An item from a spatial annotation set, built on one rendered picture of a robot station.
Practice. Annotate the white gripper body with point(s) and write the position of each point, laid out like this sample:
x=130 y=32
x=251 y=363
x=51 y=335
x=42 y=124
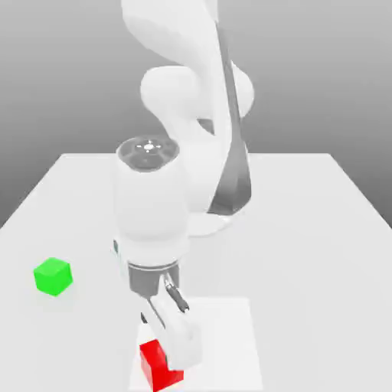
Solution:
x=176 y=329

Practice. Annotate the small red cube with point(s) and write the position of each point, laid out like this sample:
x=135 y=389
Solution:
x=153 y=361

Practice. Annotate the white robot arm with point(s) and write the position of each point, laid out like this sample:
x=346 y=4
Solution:
x=153 y=202

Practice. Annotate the small green cube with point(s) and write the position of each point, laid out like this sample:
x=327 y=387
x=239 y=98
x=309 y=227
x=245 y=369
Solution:
x=52 y=277

